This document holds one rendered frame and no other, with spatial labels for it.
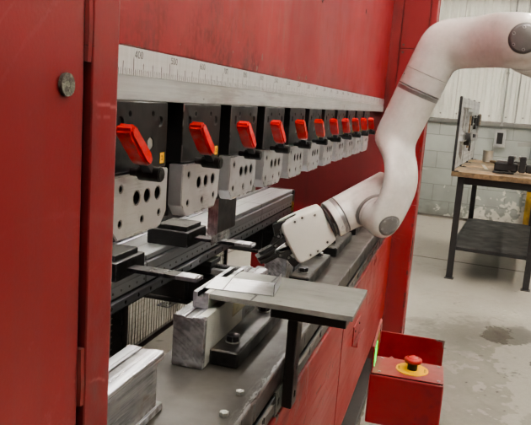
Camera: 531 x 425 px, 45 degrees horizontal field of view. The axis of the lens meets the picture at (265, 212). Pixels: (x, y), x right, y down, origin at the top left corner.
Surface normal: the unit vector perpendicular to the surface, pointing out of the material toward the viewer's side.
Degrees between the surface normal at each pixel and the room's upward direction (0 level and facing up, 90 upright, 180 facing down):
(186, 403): 0
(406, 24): 90
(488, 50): 99
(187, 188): 90
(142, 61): 90
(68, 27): 90
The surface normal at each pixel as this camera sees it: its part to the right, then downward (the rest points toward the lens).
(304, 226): 0.17, 0.12
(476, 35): -0.87, -0.19
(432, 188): -0.38, 0.13
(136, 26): 0.96, 0.11
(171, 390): 0.07, -0.98
